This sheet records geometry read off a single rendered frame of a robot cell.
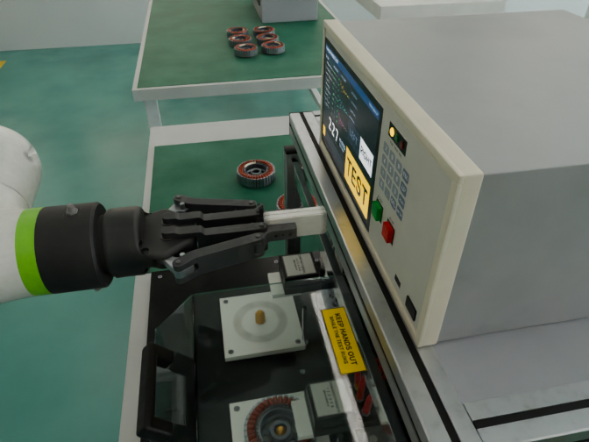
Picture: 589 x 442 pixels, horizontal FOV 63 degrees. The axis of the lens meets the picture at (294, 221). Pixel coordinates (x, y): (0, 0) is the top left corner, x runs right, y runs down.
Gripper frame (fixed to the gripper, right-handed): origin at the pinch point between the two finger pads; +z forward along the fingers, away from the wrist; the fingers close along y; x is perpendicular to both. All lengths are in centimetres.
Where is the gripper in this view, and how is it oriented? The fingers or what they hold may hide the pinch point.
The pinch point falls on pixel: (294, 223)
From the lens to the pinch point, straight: 54.5
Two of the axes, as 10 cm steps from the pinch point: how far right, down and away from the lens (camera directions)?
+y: 1.8, 6.0, -7.8
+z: 9.8, -1.1, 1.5
